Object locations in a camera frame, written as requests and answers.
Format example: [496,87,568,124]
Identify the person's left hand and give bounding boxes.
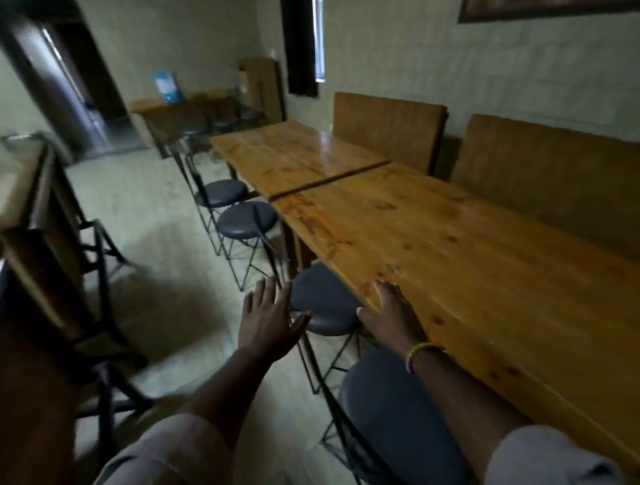
[237,276,313,363]

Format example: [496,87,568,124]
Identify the person's right hand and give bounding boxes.
[356,280,432,357]

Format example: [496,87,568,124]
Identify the person's right forearm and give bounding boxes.
[407,347,533,481]

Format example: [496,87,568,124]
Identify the person's left forearm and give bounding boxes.
[177,347,283,450]

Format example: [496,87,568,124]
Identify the long wooden dining table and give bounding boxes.
[271,161,640,475]
[209,119,392,202]

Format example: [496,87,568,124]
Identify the grey left sleeve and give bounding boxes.
[92,412,236,485]

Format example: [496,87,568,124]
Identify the grey sleeve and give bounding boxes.
[92,412,236,485]
[484,425,628,485]

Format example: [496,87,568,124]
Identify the wooden bench backrest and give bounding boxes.
[449,113,640,263]
[332,91,449,177]

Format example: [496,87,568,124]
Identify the leaning wooden board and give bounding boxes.
[238,57,287,126]

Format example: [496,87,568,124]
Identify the small wooden side table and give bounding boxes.
[128,89,238,160]

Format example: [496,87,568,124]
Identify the grey right sleeve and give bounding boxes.
[484,425,628,485]

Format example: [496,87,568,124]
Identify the blue plastic bag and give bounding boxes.
[152,70,187,105]

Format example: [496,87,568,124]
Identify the window with dark curtain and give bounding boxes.
[279,0,327,99]

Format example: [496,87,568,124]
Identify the dark open doorway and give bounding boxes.
[0,0,133,162]

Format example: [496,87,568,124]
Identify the grey round wire-leg stool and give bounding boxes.
[289,262,376,395]
[170,145,251,255]
[215,201,288,293]
[319,345,473,485]

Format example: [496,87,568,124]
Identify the colourful beaded bracelet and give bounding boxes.
[405,342,447,375]

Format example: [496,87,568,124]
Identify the wooden table with black frame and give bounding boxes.
[0,134,157,470]

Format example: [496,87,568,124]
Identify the dark framed wall picture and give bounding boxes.
[457,0,640,25]

